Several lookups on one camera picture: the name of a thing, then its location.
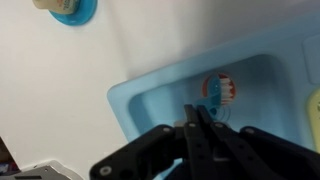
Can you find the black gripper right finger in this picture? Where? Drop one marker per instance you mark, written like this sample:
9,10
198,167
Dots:
266,150

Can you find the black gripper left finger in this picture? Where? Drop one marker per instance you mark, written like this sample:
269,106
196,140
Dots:
150,150

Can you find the orange toy cup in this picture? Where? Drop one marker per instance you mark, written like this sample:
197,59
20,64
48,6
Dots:
206,87

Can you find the yellow dish rack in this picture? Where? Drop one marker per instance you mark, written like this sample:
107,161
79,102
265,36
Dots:
315,113

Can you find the blue toy sink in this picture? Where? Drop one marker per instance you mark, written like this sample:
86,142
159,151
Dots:
153,80

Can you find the grey metal mounting plate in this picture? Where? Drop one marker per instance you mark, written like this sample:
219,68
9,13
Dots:
46,171

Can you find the blue round plate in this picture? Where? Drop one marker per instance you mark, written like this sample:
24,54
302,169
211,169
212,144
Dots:
85,13

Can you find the cream toy bottle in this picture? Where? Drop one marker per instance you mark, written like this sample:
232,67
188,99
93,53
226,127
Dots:
55,5

